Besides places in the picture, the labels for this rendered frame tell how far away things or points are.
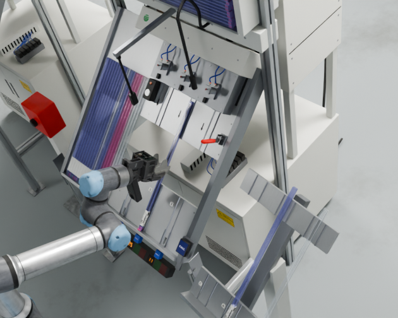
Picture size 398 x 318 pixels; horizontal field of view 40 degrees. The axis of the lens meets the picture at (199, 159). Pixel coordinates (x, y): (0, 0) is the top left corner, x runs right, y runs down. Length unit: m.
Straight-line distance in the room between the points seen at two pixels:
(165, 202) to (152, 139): 0.55
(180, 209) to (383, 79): 1.92
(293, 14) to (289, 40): 0.09
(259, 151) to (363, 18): 1.88
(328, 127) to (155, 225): 0.87
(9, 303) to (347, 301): 1.46
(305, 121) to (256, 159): 0.29
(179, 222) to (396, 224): 1.26
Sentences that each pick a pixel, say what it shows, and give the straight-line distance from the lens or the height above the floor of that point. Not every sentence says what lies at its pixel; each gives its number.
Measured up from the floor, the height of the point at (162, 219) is 0.77.
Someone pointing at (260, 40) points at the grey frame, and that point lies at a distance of 1.60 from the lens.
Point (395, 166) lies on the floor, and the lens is 3.02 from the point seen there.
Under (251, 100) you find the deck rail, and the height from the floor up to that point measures 1.12.
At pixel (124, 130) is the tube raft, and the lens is 2.06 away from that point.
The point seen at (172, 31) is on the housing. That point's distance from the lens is 1.88.
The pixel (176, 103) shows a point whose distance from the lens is 1.92.
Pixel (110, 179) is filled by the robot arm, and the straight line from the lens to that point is 1.70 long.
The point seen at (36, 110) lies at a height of 0.78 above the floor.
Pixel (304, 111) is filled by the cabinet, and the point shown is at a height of 0.62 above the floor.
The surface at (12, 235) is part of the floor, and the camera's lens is 3.19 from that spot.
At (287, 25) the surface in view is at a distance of 1.77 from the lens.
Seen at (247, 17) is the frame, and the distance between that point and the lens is 1.55.
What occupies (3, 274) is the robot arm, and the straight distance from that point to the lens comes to 1.56.
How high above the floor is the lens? 2.34
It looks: 49 degrees down
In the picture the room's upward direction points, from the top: 15 degrees counter-clockwise
